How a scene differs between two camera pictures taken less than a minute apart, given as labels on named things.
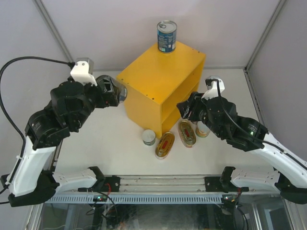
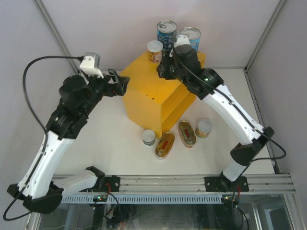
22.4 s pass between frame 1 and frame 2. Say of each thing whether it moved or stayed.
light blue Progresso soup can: moved
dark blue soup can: stayed
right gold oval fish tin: stayed
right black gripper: moved
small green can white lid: stayed
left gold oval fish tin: stayed
